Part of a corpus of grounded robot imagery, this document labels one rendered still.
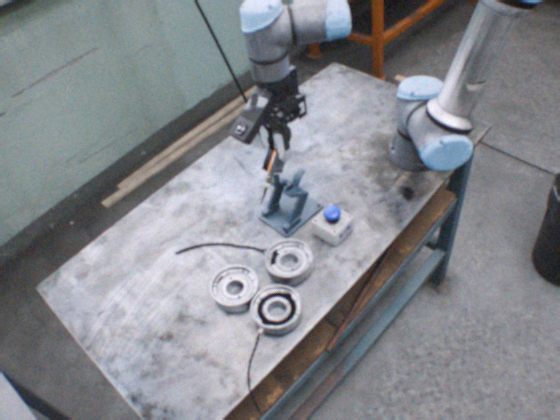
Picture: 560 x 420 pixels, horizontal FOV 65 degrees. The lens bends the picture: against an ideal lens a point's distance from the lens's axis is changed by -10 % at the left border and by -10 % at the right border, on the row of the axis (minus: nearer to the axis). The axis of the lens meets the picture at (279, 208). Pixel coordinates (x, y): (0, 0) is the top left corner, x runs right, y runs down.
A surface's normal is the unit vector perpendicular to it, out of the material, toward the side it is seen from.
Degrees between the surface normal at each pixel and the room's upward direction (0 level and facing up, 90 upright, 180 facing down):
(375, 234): 0
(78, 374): 0
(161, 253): 0
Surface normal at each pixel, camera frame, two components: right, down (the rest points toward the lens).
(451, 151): 0.09, 0.81
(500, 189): -0.12, -0.67
